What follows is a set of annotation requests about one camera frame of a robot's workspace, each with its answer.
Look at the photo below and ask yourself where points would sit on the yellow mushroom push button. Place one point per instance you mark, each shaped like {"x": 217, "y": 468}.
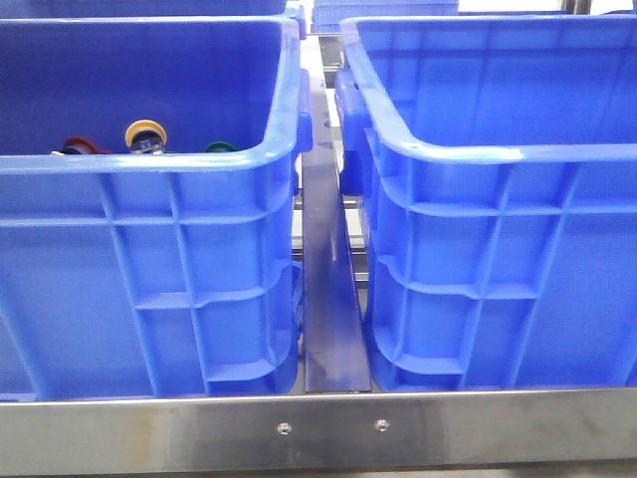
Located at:
{"x": 146, "y": 136}

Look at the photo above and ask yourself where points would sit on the red mushroom push button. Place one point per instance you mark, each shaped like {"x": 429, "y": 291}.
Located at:
{"x": 78, "y": 144}

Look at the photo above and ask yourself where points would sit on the green push button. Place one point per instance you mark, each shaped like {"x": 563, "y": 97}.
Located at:
{"x": 220, "y": 146}

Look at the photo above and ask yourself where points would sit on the blue plastic crate right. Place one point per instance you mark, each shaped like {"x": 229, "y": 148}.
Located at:
{"x": 499, "y": 192}

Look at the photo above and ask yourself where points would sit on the blue crate rear right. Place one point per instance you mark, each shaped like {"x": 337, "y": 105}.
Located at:
{"x": 326, "y": 15}

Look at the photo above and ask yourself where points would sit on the blue crate rear left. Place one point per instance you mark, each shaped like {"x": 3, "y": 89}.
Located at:
{"x": 148, "y": 8}

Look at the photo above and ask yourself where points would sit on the metal divider rail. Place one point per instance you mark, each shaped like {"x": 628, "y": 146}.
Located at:
{"x": 335, "y": 352}

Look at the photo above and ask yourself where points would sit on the left rail screw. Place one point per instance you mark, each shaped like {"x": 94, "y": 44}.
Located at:
{"x": 284, "y": 429}

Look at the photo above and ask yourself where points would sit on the rail screw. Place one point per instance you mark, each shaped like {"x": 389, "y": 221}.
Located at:
{"x": 381, "y": 425}
{"x": 284, "y": 429}

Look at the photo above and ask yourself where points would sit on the right rail screw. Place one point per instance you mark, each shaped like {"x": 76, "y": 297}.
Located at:
{"x": 381, "y": 425}

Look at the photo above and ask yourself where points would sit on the stainless steel front rail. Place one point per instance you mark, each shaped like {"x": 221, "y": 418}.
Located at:
{"x": 330, "y": 432}

